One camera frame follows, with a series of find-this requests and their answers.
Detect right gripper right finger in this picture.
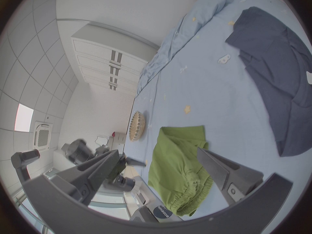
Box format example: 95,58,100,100
196,146,264,208

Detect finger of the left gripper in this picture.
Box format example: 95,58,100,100
127,157,147,168

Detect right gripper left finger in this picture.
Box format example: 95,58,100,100
56,149,120,206

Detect green shorts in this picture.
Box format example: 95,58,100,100
148,125,214,217

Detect white chest of drawers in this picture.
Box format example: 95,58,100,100
107,131,128,152

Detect round woven basket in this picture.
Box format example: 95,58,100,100
128,111,146,142

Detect ceiling air conditioner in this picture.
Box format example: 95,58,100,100
32,120,54,152

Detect square ceiling light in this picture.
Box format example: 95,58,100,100
15,103,34,132

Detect dark blue T-shirt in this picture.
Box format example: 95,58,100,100
225,6,312,157

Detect white wardrobe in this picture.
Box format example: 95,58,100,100
71,23,160,98

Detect pale blue quilt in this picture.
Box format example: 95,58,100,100
137,0,234,96

